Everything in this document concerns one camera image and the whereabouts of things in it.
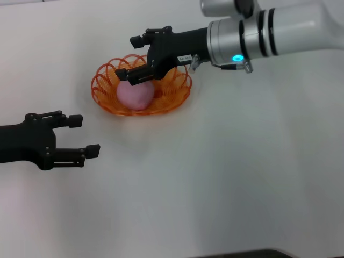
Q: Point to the pink peach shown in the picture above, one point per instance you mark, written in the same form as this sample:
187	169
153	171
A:
135	96

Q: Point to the dark robot torso edge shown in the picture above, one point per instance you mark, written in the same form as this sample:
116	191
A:
242	254

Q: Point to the orange woven plastic basket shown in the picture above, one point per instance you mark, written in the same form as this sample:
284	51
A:
172	94

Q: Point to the small silver connector plug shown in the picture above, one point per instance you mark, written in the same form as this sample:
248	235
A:
194	64

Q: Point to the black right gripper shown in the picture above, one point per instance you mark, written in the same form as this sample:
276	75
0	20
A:
174	48

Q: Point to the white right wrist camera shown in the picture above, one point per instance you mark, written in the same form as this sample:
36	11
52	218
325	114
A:
220	6

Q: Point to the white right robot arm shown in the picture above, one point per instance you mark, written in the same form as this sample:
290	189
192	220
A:
290	29

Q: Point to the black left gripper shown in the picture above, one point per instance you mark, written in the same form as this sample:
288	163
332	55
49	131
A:
27	142

